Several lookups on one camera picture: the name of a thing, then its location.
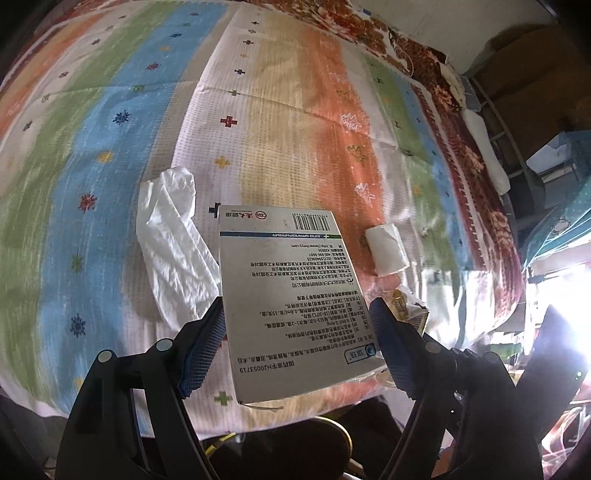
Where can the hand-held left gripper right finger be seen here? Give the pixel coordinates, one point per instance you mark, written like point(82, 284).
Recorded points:
point(397, 350)

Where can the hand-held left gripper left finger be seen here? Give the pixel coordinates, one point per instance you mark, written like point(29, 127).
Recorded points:
point(203, 350)

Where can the white medicine box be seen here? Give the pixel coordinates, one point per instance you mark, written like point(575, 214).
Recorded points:
point(295, 300)

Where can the dark bin with yellow rim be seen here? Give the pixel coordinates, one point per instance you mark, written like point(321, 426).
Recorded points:
point(286, 443)

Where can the small yellow packet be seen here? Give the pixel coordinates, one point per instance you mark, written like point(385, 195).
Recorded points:
point(408, 309)

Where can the rolled white paper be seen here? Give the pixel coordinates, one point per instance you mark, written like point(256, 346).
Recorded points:
point(385, 251)

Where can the white tissue wrapper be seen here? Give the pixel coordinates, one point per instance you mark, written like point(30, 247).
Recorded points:
point(175, 249)

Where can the blue cloth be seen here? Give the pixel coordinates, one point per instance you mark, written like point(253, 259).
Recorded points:
point(554, 217)

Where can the red floral blanket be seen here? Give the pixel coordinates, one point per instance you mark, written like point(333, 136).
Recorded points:
point(480, 221)

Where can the white pillow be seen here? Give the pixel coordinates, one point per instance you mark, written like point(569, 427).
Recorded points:
point(485, 152)

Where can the white cloth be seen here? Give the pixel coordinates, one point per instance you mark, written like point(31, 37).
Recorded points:
point(455, 85)

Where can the striped woven blanket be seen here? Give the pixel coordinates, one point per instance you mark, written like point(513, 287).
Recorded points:
point(115, 92)

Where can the metal bed frame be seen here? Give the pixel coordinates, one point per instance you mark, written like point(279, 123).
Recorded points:
point(496, 120)

